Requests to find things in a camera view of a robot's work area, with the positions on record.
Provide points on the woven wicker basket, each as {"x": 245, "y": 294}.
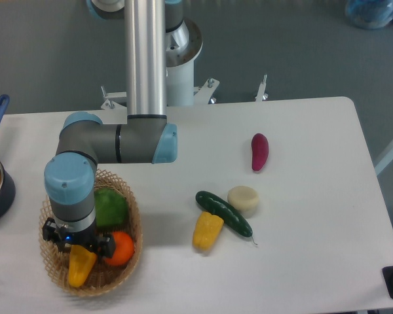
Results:
{"x": 103, "y": 277}

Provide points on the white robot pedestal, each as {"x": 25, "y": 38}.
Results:
{"x": 184, "y": 46}

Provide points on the cream round cake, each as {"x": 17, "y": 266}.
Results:
{"x": 244, "y": 199}

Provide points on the purple sweet potato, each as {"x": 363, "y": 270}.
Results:
{"x": 260, "y": 151}

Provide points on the blue plastic bag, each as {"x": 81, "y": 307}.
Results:
{"x": 369, "y": 15}

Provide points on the green bok choy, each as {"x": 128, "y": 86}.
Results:
{"x": 112, "y": 209}

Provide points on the orange fruit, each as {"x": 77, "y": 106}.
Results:
{"x": 124, "y": 249}

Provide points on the yellow bell pepper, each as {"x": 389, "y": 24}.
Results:
{"x": 207, "y": 229}

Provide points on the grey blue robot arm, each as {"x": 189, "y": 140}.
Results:
{"x": 85, "y": 141}

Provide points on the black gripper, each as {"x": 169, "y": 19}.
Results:
{"x": 102, "y": 245}

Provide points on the dark green cucumber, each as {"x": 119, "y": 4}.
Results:
{"x": 221, "y": 208}

